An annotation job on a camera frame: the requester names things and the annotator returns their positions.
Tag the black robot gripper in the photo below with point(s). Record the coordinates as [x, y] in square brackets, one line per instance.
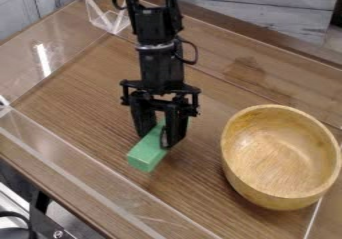
[162, 72]

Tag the green rectangular block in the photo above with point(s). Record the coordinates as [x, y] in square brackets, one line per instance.
[147, 153]

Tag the brown wooden bowl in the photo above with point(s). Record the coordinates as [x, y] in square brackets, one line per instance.
[281, 156]

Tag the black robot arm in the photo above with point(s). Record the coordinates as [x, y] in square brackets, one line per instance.
[157, 24]

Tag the clear acrylic tray wall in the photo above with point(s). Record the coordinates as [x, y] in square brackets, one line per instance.
[112, 204]

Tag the clear acrylic corner bracket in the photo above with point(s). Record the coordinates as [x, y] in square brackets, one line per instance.
[108, 20]

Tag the black table leg bracket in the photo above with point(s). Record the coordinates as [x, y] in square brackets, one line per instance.
[46, 228]

